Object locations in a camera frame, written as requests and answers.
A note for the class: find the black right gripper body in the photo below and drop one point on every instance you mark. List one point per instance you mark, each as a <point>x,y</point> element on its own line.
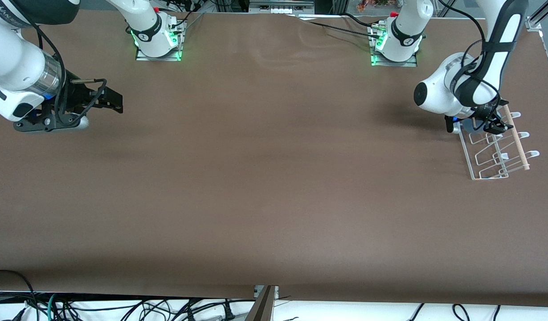
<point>79,95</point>

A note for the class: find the light blue plastic cup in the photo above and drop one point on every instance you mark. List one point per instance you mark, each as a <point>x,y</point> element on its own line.
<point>469,125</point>

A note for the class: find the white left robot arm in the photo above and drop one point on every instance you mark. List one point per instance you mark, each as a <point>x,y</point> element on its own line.
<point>439,93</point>

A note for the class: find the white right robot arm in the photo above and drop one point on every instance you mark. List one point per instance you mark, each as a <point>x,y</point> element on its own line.
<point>15,58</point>

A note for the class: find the orange clutter items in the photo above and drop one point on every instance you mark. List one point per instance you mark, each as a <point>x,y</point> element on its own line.
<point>372,4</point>

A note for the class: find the white power strip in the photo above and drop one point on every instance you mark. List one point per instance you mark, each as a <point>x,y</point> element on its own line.
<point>280,6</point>

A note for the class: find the brown table cover sheet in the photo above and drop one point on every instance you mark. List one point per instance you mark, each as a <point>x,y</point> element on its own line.
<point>274,223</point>

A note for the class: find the black power plug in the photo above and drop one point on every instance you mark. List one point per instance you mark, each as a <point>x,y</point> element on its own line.
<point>229,312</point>

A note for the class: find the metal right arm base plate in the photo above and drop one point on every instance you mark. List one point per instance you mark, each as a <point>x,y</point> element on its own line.
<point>176,55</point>

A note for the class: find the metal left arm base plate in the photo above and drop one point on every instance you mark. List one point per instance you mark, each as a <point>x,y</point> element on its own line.
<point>412,63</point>

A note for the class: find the aluminium frame corner profile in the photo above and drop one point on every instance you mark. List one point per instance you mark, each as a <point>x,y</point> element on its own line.
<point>539,20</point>

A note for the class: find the metal frame post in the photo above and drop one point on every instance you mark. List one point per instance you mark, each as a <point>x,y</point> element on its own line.
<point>265,307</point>

